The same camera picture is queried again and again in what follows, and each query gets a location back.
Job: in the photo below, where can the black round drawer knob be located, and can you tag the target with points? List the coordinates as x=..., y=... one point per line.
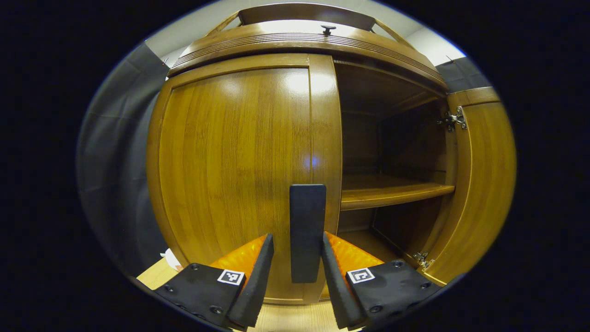
x=328, y=29

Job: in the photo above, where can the wooden ribbed drawer front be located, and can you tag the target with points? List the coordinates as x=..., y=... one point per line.
x=299, y=44

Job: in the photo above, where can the wooden inner shelf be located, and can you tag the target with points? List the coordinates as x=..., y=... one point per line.
x=392, y=191

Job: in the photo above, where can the white plush toy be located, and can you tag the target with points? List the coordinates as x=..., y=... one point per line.
x=171, y=259

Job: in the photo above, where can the metal door hinge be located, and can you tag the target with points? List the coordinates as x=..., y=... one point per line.
x=423, y=260
x=454, y=119

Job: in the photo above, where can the wooden double-door shoe cabinet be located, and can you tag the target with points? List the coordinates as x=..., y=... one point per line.
x=392, y=152

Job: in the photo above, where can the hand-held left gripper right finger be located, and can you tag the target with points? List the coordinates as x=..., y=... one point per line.
x=334, y=286

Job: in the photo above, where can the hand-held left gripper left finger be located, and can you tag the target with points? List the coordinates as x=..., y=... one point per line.
x=253, y=286

